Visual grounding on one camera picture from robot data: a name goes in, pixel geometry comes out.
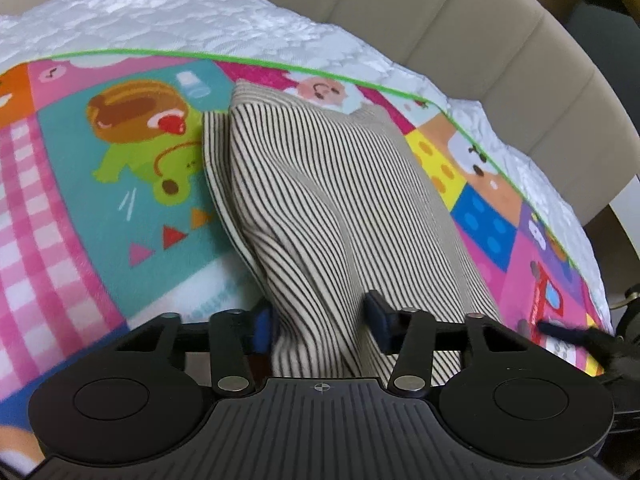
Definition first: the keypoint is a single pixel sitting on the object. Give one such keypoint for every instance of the colourful cartoon printed blanket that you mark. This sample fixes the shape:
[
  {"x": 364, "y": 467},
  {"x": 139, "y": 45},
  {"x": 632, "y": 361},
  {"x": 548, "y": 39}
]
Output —
[{"x": 60, "y": 185}]

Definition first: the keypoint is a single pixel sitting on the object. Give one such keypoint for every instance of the beige padded headboard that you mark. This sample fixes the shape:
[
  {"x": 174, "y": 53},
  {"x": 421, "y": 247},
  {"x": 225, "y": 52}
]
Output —
[{"x": 450, "y": 25}]

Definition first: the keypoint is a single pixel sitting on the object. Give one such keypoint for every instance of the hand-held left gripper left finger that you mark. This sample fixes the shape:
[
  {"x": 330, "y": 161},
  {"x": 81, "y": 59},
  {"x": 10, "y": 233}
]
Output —
[{"x": 263, "y": 332}]

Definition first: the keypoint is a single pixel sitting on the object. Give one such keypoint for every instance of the beige black-striped garment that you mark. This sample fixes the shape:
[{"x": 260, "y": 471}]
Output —
[{"x": 310, "y": 210}]

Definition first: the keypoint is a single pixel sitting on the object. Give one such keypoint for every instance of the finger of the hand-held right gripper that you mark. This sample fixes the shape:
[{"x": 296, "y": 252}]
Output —
[{"x": 570, "y": 332}]

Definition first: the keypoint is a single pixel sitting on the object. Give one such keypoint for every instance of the white quilted bed cover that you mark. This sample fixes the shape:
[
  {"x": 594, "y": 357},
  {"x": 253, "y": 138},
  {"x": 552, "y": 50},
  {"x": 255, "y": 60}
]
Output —
[{"x": 200, "y": 15}]

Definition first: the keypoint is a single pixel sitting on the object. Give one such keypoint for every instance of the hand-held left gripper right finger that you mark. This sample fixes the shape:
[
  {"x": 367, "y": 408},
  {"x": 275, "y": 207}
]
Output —
[{"x": 382, "y": 327}]

